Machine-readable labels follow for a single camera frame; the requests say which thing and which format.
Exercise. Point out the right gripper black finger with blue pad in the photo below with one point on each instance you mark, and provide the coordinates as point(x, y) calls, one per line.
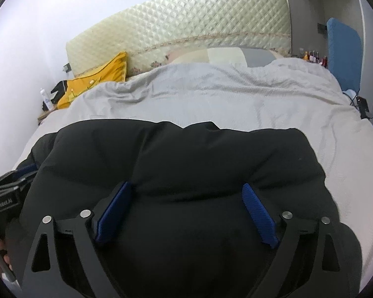
point(20, 172)
point(110, 212)
point(267, 227)

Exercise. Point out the black puffer jacket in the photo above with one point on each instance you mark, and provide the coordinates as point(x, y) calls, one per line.
point(188, 233)

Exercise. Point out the wooden nightstand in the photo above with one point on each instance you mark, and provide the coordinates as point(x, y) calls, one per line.
point(45, 114)

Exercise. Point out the white plastic bottle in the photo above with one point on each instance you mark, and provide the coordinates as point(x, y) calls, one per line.
point(46, 100)

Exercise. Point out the black bag on nightstand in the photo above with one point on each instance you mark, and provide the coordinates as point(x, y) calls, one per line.
point(58, 91)

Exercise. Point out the grey bed duvet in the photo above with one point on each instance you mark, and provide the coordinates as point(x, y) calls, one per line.
point(287, 93)

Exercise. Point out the yellow cartoon pillow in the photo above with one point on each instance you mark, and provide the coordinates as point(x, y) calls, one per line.
point(115, 70)

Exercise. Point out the black device on stand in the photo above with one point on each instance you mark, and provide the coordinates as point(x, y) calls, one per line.
point(361, 105)

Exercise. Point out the grey patchwork pillow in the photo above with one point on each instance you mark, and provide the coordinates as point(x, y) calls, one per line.
point(234, 56)

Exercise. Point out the small bottles on shelf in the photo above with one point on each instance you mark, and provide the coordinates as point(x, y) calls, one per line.
point(313, 56)

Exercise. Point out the cream quilted headboard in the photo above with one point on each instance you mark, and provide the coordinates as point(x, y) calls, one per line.
point(150, 31)

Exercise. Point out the blue folded chair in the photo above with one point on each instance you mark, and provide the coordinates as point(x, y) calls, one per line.
point(345, 54)

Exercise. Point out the grey white wardrobe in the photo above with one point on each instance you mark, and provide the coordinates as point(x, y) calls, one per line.
point(310, 21)

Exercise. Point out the wall socket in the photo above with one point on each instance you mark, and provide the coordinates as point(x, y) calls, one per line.
point(67, 68)

